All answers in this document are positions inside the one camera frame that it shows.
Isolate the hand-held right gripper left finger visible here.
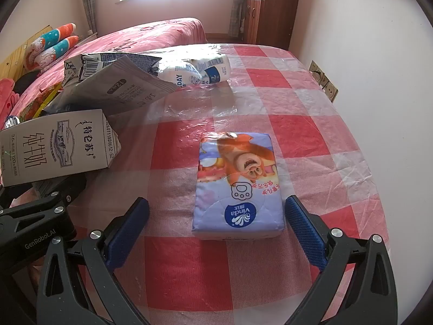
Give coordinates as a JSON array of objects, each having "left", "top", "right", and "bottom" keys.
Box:
[{"left": 35, "top": 197, "right": 159, "bottom": 325}]

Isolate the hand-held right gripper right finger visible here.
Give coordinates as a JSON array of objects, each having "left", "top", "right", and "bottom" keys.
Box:
[{"left": 284, "top": 194, "right": 398, "bottom": 325}]

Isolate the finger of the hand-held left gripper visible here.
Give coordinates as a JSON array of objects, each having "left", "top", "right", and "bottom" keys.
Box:
[{"left": 0, "top": 174, "right": 87, "bottom": 227}]

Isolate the white milk carton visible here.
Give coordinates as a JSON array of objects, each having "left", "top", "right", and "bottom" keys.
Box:
[{"left": 0, "top": 109, "right": 122, "bottom": 187}]

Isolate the purple bear print tissue pack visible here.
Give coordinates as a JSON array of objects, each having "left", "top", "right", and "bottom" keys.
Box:
[{"left": 192, "top": 131, "right": 286, "bottom": 241}]

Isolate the white blue drink pouch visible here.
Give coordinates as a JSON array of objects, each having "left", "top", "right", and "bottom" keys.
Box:
[
  {"left": 158, "top": 60, "right": 200, "bottom": 89},
  {"left": 193, "top": 54, "right": 231, "bottom": 83}
]

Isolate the red yellow snack wrapper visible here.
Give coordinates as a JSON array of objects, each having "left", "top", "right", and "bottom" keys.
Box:
[{"left": 18, "top": 84, "right": 63, "bottom": 122}]

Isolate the red checked plastic tablecloth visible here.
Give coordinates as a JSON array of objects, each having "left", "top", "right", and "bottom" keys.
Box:
[{"left": 68, "top": 43, "right": 389, "bottom": 325}]

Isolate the pink cloth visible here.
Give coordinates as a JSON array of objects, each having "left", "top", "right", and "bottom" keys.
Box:
[{"left": 0, "top": 78, "right": 21, "bottom": 126}]

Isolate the black cloth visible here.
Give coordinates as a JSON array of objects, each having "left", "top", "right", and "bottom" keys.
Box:
[{"left": 15, "top": 71, "right": 38, "bottom": 95}]

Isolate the grey flattened paper packet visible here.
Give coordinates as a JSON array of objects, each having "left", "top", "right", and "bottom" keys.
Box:
[{"left": 44, "top": 55, "right": 178, "bottom": 116}]

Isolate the flattened barcode carton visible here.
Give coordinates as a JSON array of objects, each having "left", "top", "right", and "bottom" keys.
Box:
[{"left": 64, "top": 52, "right": 163, "bottom": 87}]

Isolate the orange teal cartoon pillow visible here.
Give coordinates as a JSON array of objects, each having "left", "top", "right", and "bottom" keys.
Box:
[
  {"left": 25, "top": 35, "right": 80, "bottom": 72},
  {"left": 32, "top": 23, "right": 78, "bottom": 50}
]

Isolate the yellow wooden headboard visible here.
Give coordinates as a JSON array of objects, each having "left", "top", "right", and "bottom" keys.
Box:
[{"left": 0, "top": 25, "right": 55, "bottom": 82}]

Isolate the bed with pink bedspread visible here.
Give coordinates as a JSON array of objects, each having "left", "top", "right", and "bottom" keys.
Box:
[{"left": 0, "top": 17, "right": 208, "bottom": 129}]

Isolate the grey curtain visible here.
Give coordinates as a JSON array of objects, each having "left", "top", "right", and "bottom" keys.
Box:
[{"left": 79, "top": 0, "right": 99, "bottom": 36}]

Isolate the brown wooden cabinet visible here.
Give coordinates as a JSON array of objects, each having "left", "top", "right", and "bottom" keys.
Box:
[{"left": 243, "top": 0, "right": 301, "bottom": 50}]

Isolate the patterned curtain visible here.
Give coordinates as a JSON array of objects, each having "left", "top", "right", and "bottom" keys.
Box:
[{"left": 228, "top": 0, "right": 246, "bottom": 36}]

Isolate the beige wall socket row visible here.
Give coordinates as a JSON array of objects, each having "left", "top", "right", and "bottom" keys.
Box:
[{"left": 309, "top": 60, "right": 339, "bottom": 103}]

